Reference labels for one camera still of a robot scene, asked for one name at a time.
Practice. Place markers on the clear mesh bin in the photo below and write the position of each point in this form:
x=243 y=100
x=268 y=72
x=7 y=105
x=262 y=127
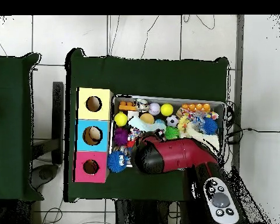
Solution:
x=158 y=100

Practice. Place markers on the dark green tablecloth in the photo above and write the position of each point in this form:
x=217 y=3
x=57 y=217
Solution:
x=149 y=77

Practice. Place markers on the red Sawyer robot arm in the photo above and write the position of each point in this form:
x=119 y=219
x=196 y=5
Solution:
x=177 y=154

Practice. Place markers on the mint green cloth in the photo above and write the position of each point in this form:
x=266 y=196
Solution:
x=142 y=126

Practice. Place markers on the blue spiky ball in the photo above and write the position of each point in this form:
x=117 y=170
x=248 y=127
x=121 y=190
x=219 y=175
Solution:
x=209 y=126

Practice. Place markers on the purple spiky monster toy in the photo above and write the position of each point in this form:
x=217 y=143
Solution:
x=120 y=136

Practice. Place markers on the yellow plush duck toy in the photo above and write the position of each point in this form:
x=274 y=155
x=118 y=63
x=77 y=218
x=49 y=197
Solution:
x=183 y=122

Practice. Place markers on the side table with green cloth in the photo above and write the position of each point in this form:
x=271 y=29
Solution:
x=9 y=128

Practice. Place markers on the blue spiky monster toy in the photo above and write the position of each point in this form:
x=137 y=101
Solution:
x=116 y=161

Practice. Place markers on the orange four-stud building block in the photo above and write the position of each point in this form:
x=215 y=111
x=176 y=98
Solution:
x=197 y=106

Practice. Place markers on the grey stand foot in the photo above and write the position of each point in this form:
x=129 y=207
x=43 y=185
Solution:
x=45 y=173

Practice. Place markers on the plain yellow ball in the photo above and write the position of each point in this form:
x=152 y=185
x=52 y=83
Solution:
x=166 y=109

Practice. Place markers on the wooden box with three holes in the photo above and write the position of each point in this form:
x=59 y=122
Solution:
x=93 y=137

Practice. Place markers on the white baseball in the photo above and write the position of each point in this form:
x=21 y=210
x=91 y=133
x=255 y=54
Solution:
x=154 y=108

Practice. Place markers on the black stand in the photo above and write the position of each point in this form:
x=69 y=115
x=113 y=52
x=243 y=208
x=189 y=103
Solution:
x=57 y=116

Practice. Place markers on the black and white soccer ball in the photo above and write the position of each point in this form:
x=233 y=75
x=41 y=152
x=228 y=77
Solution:
x=172 y=120

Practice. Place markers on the grey floor rail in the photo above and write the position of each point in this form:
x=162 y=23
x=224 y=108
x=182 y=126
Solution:
x=239 y=70

